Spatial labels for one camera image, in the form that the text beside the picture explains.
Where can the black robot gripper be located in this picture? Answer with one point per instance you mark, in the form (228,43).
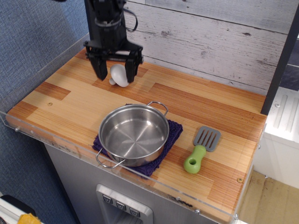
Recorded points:
(110,43)

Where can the white toy mushroom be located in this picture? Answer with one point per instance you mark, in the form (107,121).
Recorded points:
(118,75)

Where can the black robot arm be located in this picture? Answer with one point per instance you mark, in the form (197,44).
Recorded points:
(111,11)

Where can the stainless steel pot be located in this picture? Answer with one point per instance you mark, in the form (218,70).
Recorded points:
(133,135)

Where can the clear acrylic guard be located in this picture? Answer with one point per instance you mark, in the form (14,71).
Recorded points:
(66,109)

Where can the purple cloth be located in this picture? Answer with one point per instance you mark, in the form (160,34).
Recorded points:
(172,134)

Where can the grey toy fridge cabinet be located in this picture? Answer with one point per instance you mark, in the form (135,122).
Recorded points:
(174,196)

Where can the green grey toy spatula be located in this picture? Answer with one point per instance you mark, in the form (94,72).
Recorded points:
(206,140)

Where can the silver dispenser panel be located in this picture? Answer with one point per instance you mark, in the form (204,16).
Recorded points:
(118,208)

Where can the black yellow object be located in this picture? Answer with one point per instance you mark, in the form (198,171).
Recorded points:
(9,214)

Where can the white side cabinet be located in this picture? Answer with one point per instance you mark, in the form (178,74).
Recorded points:
(277,155)

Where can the dark right post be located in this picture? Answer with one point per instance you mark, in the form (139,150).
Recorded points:
(282,63)

